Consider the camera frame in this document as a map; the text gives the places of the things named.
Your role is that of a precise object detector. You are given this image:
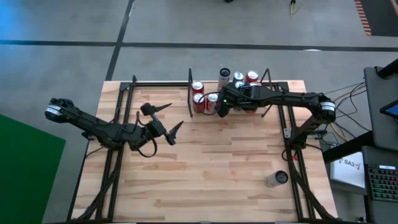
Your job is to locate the grey desk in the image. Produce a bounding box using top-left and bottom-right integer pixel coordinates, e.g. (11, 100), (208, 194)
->
(363, 65), (398, 152)
(360, 145), (398, 224)

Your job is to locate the black table rig frame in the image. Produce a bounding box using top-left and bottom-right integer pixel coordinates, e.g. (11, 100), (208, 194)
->
(67, 74), (338, 224)

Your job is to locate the white Celsius Peach Vibe can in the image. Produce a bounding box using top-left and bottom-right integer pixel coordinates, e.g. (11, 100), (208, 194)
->
(217, 67), (231, 91)

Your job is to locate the black keyboard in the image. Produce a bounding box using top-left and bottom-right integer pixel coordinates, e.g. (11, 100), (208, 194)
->
(366, 164), (398, 202)

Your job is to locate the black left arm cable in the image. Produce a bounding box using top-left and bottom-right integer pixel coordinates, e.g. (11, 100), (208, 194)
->
(135, 111), (159, 159)

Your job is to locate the pale can black lid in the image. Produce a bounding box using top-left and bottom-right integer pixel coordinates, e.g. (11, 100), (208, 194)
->
(264, 170), (289, 188)

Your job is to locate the black mat orange striped edge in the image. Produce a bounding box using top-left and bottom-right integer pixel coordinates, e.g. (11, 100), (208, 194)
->
(354, 0), (398, 37)

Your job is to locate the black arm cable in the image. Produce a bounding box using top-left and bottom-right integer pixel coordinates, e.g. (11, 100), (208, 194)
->
(196, 91), (224, 116)
(135, 111), (159, 159)

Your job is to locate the green floor mat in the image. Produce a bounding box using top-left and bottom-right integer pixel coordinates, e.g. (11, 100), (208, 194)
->
(0, 113), (67, 224)

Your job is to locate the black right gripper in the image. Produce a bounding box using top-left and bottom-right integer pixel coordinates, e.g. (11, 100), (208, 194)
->
(216, 84), (251, 118)

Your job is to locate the black desk support bar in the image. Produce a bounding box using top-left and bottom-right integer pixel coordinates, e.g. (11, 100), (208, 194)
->
(322, 130), (374, 163)

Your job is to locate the white SA3 label sheet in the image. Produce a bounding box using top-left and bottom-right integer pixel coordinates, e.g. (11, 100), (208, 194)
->
(329, 151), (366, 189)

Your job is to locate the red Star Wars Coca-Cola can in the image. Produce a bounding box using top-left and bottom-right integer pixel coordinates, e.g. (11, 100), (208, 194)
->
(206, 92), (220, 113)

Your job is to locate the yellow hanging cord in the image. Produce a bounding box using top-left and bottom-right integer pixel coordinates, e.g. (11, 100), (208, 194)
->
(289, 0), (305, 16)

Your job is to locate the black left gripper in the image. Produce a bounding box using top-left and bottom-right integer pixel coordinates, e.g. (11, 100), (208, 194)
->
(138, 102), (185, 146)

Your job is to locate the coloured wire bundle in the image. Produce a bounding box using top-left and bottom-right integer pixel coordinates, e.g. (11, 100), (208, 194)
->
(323, 81), (371, 147)

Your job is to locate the red Coca-Cola can black script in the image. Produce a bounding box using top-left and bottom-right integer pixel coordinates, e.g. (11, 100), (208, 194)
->
(192, 92), (206, 114)

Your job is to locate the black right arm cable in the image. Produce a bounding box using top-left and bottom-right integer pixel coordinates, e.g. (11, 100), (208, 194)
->
(196, 91), (224, 116)

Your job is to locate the large computer monitor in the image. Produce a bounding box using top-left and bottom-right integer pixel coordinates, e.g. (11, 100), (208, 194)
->
(379, 99), (398, 119)

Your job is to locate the black cable loop red tie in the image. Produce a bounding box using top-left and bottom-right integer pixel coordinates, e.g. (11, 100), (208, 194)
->
(279, 147), (297, 162)

